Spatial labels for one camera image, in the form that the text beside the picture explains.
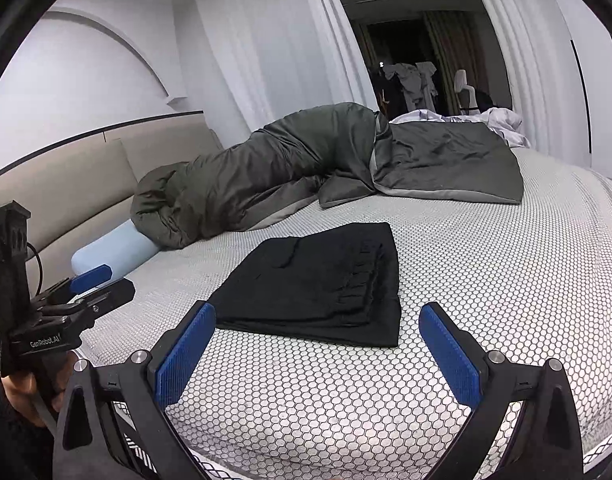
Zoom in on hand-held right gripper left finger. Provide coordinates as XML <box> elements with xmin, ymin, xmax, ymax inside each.
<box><xmin>53</xmin><ymin>301</ymin><xmax>222</xmax><ymax>480</ymax></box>

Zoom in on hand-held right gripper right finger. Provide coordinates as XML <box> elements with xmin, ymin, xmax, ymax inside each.
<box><xmin>417</xmin><ymin>304</ymin><xmax>584</xmax><ymax>480</ymax></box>

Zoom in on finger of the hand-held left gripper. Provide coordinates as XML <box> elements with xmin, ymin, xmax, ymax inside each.
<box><xmin>36</xmin><ymin>278</ymin><xmax>137</xmax><ymax>332</ymax></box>
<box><xmin>47</xmin><ymin>263</ymin><xmax>113</xmax><ymax>307</ymax></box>

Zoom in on black pants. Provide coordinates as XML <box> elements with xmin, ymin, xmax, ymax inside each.
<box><xmin>206</xmin><ymin>221</ymin><xmax>403</xmax><ymax>349</ymax></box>

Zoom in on person's left hand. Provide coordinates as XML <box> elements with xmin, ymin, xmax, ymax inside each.
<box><xmin>0</xmin><ymin>350</ymin><xmax>81</xmax><ymax>428</ymax></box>

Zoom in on light blue pillow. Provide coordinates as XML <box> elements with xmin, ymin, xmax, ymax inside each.
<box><xmin>71</xmin><ymin>222</ymin><xmax>159</xmax><ymax>281</ymax></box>

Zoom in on beige padded headboard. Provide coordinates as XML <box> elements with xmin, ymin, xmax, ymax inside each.
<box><xmin>0</xmin><ymin>110</ymin><xmax>224</xmax><ymax>311</ymax></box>

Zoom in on dark grey duvet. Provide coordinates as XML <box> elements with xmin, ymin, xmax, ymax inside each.
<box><xmin>130</xmin><ymin>102</ymin><xmax>524</xmax><ymax>251</ymax></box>

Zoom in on crumpled white sheet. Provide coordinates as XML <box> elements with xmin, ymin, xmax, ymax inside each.
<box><xmin>390</xmin><ymin>107</ymin><xmax>532</xmax><ymax>148</ymax></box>

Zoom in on hanging grey clothes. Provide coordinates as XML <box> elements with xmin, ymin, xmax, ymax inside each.
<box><xmin>395</xmin><ymin>61</ymin><xmax>439</xmax><ymax>113</ymax></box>

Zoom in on white chair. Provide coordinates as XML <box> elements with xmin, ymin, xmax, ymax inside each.
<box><xmin>453</xmin><ymin>70</ymin><xmax>479</xmax><ymax>116</ymax></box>

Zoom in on white sheer curtain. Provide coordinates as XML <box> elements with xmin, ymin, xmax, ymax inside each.
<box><xmin>193</xmin><ymin>0</ymin><xmax>377</xmax><ymax>136</ymax></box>
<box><xmin>461</xmin><ymin>0</ymin><xmax>582</xmax><ymax>161</ymax></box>

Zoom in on brown curtain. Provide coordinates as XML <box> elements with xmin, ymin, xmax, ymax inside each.
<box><xmin>423</xmin><ymin>10</ymin><xmax>487</xmax><ymax>116</ymax></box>
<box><xmin>356</xmin><ymin>22</ymin><xmax>379</xmax><ymax>111</ymax></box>

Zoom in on black cable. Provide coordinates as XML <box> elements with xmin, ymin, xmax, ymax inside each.
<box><xmin>26</xmin><ymin>241</ymin><xmax>46</xmax><ymax>296</ymax></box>

